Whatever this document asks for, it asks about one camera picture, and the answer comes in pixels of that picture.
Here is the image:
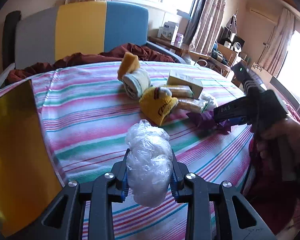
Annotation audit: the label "clear plastic bag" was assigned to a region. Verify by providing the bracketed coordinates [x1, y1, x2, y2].
[125, 119, 173, 207]

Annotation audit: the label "cracker packet green ends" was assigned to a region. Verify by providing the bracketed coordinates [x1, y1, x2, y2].
[163, 85, 193, 98]

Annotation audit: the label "person right hand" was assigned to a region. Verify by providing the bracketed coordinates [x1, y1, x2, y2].
[251, 118, 300, 181]

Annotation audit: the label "wooden desk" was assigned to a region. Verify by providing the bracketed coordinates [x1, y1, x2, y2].
[148, 36, 234, 80]

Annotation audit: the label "striped bed sheet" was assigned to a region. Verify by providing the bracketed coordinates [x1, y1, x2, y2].
[0, 61, 300, 240]

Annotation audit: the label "beige cardboard box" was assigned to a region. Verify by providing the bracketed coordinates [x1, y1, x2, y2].
[167, 70, 203, 99]

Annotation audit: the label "gold tin box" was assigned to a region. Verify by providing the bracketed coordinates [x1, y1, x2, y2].
[0, 81, 62, 237]

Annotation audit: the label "pink floral curtain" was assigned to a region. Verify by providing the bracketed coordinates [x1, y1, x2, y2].
[184, 0, 226, 54]

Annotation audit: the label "white box on desk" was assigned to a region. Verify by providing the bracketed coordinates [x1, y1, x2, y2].
[157, 21, 179, 43]

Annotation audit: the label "orange sponge block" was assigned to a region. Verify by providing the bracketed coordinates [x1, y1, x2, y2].
[117, 52, 140, 81]

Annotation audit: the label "dark red blanket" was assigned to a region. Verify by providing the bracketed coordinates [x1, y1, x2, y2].
[6, 43, 176, 85]

